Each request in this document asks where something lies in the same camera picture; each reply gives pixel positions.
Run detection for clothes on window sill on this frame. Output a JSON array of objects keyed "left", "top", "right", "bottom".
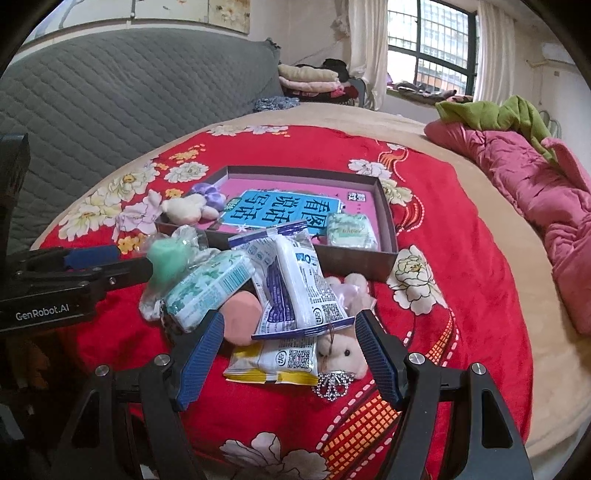
[{"left": 388, "top": 80, "right": 474, "bottom": 103}]

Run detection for cream curtain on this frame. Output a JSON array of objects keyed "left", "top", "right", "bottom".
[
  {"left": 332, "top": 0, "right": 389, "bottom": 112},
  {"left": 473, "top": 0, "right": 515, "bottom": 100}
]

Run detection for dark red cloth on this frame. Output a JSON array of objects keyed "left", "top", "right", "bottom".
[{"left": 330, "top": 78, "right": 370, "bottom": 108}]

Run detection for beige plush keychain toy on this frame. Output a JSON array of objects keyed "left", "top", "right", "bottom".
[{"left": 316, "top": 330, "right": 370, "bottom": 379}]

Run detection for purple scrunchie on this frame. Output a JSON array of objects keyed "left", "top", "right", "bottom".
[{"left": 191, "top": 182, "right": 227, "bottom": 210}]

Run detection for dark brown cardboard box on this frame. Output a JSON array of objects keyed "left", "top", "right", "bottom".
[{"left": 154, "top": 165, "right": 400, "bottom": 283}]

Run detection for green blanket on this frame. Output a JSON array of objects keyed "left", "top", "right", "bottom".
[{"left": 435, "top": 95, "right": 561, "bottom": 162}]

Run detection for red floral blanket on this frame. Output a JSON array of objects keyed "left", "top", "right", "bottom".
[{"left": 44, "top": 124, "right": 534, "bottom": 480}]

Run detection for floral wall panel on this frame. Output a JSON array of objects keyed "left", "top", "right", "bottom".
[{"left": 28, "top": 0, "right": 252, "bottom": 44}]

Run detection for pink powder puff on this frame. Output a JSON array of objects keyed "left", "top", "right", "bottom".
[{"left": 221, "top": 291, "right": 263, "bottom": 346}]

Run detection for silver bead ornament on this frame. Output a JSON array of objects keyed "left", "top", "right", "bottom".
[{"left": 311, "top": 369, "right": 358, "bottom": 401}]

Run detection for beige bed sheet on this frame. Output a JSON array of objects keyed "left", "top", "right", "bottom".
[{"left": 30, "top": 100, "right": 591, "bottom": 472}]

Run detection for pink quilt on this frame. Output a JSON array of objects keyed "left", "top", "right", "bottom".
[{"left": 424, "top": 119, "right": 591, "bottom": 335}]

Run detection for green sponge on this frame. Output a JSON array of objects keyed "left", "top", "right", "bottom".
[{"left": 139, "top": 224, "right": 218, "bottom": 322}]

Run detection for barred window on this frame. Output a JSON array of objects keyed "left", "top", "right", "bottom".
[{"left": 387, "top": 0, "right": 478, "bottom": 95}]

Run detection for yellow white packet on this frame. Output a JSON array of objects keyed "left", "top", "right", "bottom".
[{"left": 223, "top": 339, "right": 320, "bottom": 386}]

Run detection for pink folded blanket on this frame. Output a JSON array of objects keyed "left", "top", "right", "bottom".
[{"left": 279, "top": 78, "right": 345, "bottom": 95}]

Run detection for cream folded blanket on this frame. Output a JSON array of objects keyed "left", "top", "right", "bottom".
[{"left": 277, "top": 64, "right": 340, "bottom": 81}]

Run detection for white air conditioner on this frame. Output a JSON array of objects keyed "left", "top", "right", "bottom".
[{"left": 540, "top": 41, "right": 578, "bottom": 63}]

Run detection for blue patterned cloth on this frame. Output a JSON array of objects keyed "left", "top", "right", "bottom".
[{"left": 254, "top": 95, "right": 301, "bottom": 112}]

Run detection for white blue-edged packet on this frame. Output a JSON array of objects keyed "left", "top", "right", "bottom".
[{"left": 274, "top": 231, "right": 356, "bottom": 330}]

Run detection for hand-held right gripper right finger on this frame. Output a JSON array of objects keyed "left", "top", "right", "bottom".
[{"left": 355, "top": 309, "right": 536, "bottom": 480}]

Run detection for small green tissue pack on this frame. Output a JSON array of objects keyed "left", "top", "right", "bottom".
[{"left": 325, "top": 213, "right": 379, "bottom": 251}]

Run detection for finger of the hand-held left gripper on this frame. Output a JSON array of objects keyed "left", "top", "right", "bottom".
[
  {"left": 11, "top": 244, "right": 121, "bottom": 278},
  {"left": 18, "top": 256, "right": 154, "bottom": 297}
]

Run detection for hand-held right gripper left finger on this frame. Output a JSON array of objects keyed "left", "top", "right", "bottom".
[{"left": 51, "top": 310, "right": 225, "bottom": 480}]

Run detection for pink fuzzy hair tie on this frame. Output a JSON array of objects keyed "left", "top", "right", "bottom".
[{"left": 325, "top": 272, "right": 377, "bottom": 319}]

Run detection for purple print blue-edged packet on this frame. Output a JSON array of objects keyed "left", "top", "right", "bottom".
[{"left": 228, "top": 220, "right": 357, "bottom": 342}]

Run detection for large green tissue pack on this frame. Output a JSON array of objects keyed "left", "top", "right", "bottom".
[{"left": 164, "top": 249, "right": 256, "bottom": 333}]

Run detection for cream plush toy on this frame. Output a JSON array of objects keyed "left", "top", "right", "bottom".
[{"left": 161, "top": 194, "right": 220, "bottom": 226}]

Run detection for grey quilted headboard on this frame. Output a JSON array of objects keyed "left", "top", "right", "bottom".
[{"left": 0, "top": 18, "right": 284, "bottom": 252}]

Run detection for white fan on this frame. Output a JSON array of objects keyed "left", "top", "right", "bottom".
[{"left": 538, "top": 110, "right": 561, "bottom": 139}]

